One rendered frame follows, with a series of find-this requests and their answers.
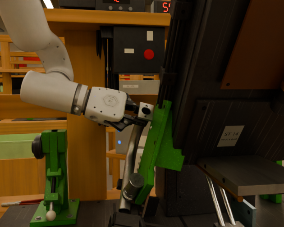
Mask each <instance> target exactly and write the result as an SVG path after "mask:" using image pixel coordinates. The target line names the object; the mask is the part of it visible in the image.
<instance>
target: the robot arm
mask: <svg viewBox="0 0 284 227"><path fill-rule="evenodd" d="M0 16H1V18H2V20H3V22H4V25H5V27H6V30H7V32H8V34H9V36H10V38H11V40H12V42H13V43H14V45H15V46H16V47H17V48H18V49H20V50H22V51H25V52H35V53H36V54H37V55H38V57H39V59H40V60H41V63H42V65H43V67H44V69H45V72H46V74H43V73H39V72H35V71H28V72H27V73H26V75H25V77H24V79H23V82H22V85H21V90H20V98H21V101H22V102H26V103H30V104H34V105H38V106H42V107H46V108H50V109H54V110H58V111H62V112H66V113H69V114H74V115H77V116H81V113H83V115H84V117H85V118H87V119H90V120H92V121H94V122H97V123H100V124H103V125H106V126H109V127H114V128H115V129H117V130H118V131H119V132H121V131H123V130H124V129H125V127H127V126H129V125H130V126H131V125H132V124H135V125H139V126H142V127H146V125H147V124H148V121H146V120H142V119H138V118H137V117H138V116H137V115H135V117H134V116H131V115H128V114H125V113H124V111H125V110H128V111H133V113H135V114H138V110H139V105H136V103H135V102H133V101H132V100H131V99H130V97H129V95H128V93H125V92H122V91H118V90H114V89H109V88H103V87H92V89H91V88H90V89H89V90H88V86H86V85H83V84H79V83H76V82H73V81H74V74H73V68H72V65H71V62H70V58H69V55H68V52H67V50H66V48H65V46H64V44H63V42H62V41H61V40H60V39H59V38H58V37H57V36H56V35H55V34H54V33H53V32H52V31H51V30H50V28H49V26H48V23H47V19H46V16H45V13H44V10H43V7H42V4H41V0H0ZM127 105H128V106H127ZM120 123H122V124H120Z"/></svg>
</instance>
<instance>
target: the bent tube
mask: <svg viewBox="0 0 284 227"><path fill-rule="evenodd" d="M153 108H154V105H151V104H146V103H143V102H140V104H139V110H138V117H137V118H138V119H142V120H146V121H150V122H152V119H153ZM143 129H144V127H142V126H139V125H134V126H133V130H132V133H131V136H130V139H129V143H128V148H127V153H126V158H125V165H124V174H123V181H122V187H121V194H120V201H119V212H120V213H130V208H131V201H126V200H125V199H124V198H123V197H122V191H123V189H124V188H125V186H126V185H127V184H128V182H129V181H128V180H129V177H130V175H131V174H133V173H134V169H135V160H136V154H137V148H138V144H139V141H140V137H141V134H142V131H143Z"/></svg>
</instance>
